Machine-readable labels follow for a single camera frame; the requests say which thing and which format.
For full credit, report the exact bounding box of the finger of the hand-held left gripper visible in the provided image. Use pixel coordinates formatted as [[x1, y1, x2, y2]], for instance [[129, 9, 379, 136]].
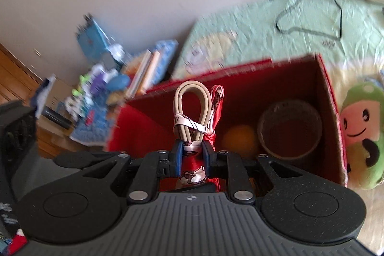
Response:
[[55, 152, 120, 170]]

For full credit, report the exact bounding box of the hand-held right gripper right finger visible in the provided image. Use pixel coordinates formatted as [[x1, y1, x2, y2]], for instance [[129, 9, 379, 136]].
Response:
[[202, 140, 303, 205]]

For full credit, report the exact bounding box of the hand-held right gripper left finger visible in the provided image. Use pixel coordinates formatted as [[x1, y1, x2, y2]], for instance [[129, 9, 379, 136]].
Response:
[[82, 139, 183, 205]]

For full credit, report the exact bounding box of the orange gourd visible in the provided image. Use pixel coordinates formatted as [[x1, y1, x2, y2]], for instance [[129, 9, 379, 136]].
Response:
[[222, 125, 260, 158]]

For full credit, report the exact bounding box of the red cardboard box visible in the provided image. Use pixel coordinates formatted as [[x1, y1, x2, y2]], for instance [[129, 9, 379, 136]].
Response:
[[106, 54, 348, 187]]

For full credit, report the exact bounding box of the beige cord bundle red ribbon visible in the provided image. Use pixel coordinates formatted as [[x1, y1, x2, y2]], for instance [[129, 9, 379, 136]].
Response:
[[172, 80, 225, 185]]

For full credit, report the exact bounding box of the printed packing tape roll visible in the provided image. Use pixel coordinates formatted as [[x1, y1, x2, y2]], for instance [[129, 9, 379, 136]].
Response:
[[257, 99, 323, 159]]

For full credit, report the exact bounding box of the green toy figure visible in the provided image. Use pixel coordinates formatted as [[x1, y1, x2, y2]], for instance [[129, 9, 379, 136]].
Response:
[[72, 76, 90, 97]]

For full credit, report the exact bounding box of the blue oval case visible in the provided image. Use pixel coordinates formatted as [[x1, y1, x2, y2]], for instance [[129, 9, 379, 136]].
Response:
[[109, 75, 132, 92]]

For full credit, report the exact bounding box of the dark printed cloth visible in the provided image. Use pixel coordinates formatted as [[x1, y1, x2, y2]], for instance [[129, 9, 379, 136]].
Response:
[[0, 202, 28, 256]]

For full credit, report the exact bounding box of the white cover book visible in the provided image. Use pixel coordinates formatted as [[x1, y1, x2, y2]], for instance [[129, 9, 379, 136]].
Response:
[[141, 50, 163, 95]]

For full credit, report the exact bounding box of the orange cover book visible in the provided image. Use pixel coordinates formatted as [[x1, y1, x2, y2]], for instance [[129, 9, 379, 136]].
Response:
[[126, 50, 154, 96]]

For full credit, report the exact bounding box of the blue bag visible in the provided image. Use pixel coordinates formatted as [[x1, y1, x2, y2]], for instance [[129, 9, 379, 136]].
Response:
[[75, 14, 112, 62]]

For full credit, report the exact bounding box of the green plush toy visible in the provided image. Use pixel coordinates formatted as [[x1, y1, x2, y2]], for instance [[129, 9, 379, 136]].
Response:
[[339, 80, 384, 191]]

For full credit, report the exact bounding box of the black cable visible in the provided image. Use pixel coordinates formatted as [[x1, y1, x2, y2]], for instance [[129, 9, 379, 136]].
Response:
[[275, 0, 344, 41]]

